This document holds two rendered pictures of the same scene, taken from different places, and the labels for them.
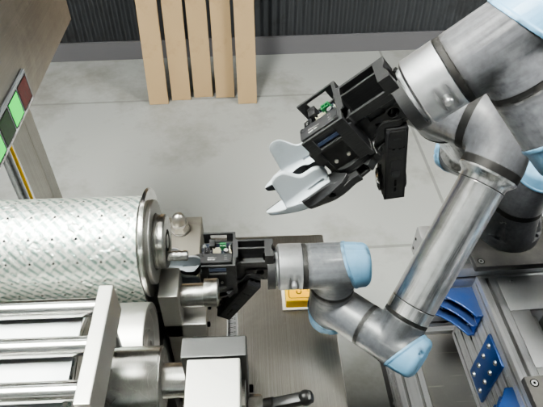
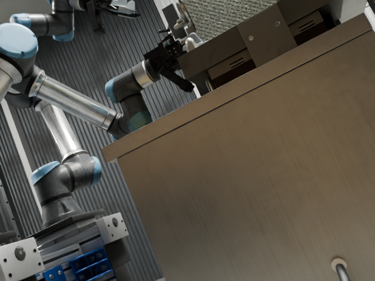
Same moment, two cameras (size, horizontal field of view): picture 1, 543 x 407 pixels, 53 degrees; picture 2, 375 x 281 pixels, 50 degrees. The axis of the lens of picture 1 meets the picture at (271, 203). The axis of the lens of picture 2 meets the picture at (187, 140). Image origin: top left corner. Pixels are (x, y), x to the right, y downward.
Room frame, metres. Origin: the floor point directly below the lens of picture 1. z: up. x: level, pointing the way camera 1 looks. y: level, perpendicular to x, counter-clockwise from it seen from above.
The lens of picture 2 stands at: (1.68, 0.39, 0.67)
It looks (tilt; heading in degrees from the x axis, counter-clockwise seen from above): 9 degrees up; 199
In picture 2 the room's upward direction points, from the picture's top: 24 degrees counter-clockwise
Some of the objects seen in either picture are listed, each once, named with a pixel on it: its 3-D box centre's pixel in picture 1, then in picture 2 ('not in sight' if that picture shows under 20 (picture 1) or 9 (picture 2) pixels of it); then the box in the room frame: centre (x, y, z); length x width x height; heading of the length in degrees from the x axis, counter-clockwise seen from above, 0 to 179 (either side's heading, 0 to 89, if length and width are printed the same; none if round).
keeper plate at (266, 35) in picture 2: not in sight; (267, 36); (0.76, 0.35, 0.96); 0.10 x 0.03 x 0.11; 93
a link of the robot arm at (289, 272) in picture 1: (287, 268); (145, 74); (0.56, -0.03, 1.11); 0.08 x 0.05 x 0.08; 3
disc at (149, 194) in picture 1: (150, 241); (187, 10); (0.50, 0.16, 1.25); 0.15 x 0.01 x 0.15; 3
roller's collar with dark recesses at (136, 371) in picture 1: (131, 382); not in sight; (0.25, 0.13, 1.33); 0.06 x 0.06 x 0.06; 3
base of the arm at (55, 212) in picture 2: not in sight; (59, 210); (0.42, -0.61, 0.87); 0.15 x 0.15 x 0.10
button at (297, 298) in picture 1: (301, 289); not in sight; (0.67, -0.06, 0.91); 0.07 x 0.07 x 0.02; 3
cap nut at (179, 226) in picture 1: (178, 222); (191, 45); (0.72, 0.18, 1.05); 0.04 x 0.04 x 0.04
